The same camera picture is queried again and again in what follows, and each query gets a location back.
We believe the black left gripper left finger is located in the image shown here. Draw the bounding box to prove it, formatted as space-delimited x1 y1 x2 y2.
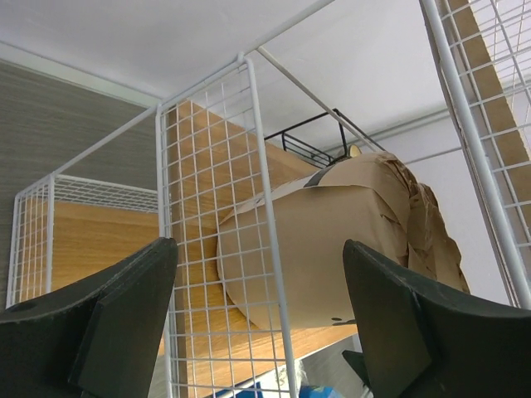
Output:
1 238 178 397

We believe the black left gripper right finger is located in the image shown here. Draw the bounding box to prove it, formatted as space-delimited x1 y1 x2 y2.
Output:
343 240 530 397

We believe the blue white plastic-wrapped roll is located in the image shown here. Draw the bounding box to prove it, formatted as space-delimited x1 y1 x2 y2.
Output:
244 364 362 398

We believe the white wire wooden shelf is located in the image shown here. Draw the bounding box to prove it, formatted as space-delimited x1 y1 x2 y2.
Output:
1 1 530 397

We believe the black wire rack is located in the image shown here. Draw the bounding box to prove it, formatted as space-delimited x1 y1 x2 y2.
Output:
265 108 385 168

